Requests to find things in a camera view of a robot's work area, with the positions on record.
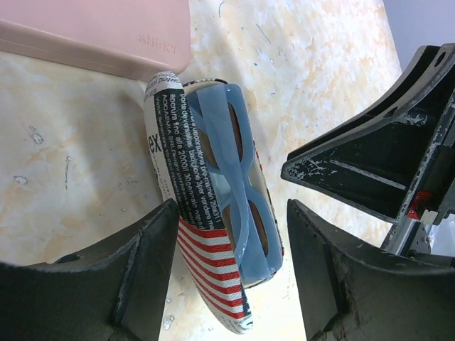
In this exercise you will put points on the grey blue frame sunglasses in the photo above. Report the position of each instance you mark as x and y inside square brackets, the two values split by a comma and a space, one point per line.
[223, 123]

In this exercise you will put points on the flag newspaper print glasses case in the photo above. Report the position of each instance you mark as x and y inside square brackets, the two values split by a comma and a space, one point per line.
[183, 176]

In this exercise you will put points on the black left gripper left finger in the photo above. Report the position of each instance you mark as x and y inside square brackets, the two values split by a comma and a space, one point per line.
[112, 290]

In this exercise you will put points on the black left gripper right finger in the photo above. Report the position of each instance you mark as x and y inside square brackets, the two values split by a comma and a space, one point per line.
[352, 290]

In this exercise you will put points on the pink glasses case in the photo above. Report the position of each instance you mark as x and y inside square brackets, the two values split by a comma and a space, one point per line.
[132, 38]

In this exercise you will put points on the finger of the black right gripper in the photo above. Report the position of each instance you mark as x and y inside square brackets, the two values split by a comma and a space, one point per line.
[396, 158]

